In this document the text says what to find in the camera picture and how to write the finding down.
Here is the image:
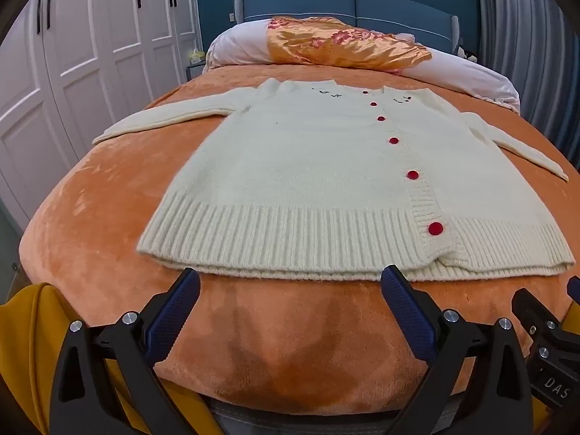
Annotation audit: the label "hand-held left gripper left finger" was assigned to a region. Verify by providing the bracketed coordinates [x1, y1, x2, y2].
[49, 268, 223, 435]

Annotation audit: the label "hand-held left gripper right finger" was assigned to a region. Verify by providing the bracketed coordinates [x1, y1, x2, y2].
[380, 265, 533, 435]

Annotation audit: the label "cream knit cardigan red buttons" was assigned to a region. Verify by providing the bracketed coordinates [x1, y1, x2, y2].
[93, 77, 576, 282]

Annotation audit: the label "orange plush blanket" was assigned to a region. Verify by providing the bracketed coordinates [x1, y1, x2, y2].
[18, 61, 580, 413]

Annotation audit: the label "grey bed base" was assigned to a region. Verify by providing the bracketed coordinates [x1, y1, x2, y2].
[199, 394, 454, 435]

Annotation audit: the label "yellow garment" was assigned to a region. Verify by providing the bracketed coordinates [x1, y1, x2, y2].
[0, 282, 218, 435]

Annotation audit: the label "grey curtain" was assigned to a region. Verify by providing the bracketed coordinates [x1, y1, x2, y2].
[473, 0, 580, 166]

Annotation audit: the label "orange floral satin pillow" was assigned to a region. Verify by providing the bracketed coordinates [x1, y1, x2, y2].
[265, 16, 432, 73]

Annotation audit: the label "white pillow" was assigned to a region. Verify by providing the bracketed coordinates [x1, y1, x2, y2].
[202, 20, 521, 112]

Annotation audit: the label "white wardrobe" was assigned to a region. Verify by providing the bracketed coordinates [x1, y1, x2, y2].
[0, 0, 200, 232]

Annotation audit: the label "blue upholstered headboard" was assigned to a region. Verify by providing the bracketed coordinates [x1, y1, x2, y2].
[233, 0, 459, 53]

